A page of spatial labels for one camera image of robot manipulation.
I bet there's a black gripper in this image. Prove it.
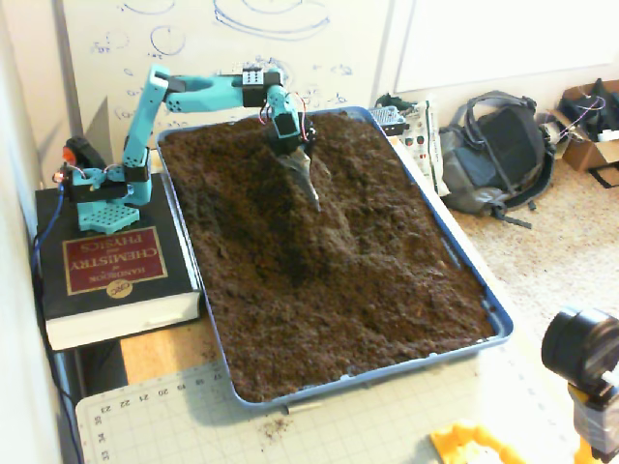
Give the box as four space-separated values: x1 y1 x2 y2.
267 111 322 213

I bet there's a brown soil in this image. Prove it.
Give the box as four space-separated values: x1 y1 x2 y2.
160 110 497 405

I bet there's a black device with grille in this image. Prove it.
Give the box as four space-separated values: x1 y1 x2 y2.
369 103 410 136

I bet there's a whiteboard with blue drawings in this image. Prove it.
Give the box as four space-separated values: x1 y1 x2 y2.
51 0 394 146

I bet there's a grey backpack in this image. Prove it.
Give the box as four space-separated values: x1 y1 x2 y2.
438 90 557 229

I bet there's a black chemistry physics handbook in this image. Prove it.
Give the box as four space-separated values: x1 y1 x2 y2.
33 171 204 352

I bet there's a blank white board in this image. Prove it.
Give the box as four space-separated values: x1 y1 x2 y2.
394 0 619 96

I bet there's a blue plastic tray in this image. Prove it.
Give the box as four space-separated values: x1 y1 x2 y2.
155 104 515 415

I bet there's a green cutting mat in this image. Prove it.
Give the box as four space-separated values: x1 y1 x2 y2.
74 345 586 464

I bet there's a cardboard box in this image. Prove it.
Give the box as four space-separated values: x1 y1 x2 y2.
550 79 619 188

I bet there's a black equipment pile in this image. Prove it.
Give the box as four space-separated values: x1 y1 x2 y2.
560 77 619 141

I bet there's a yellow plastic part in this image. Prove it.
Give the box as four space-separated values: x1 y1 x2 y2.
428 420 528 464

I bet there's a blue cable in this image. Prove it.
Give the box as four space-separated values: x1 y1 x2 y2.
28 186 67 291

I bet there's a black camera lens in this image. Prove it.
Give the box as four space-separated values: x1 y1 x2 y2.
541 306 619 392

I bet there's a black cable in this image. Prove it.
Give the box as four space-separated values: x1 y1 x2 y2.
28 231 83 464

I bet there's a yellow taped camera stand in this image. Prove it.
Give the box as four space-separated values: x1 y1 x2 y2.
568 381 619 464

